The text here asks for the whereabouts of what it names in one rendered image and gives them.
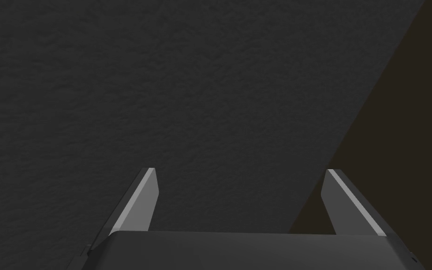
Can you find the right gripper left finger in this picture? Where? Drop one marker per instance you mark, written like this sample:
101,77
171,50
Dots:
140,208

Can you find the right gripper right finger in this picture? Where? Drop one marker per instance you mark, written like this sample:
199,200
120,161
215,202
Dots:
347,210

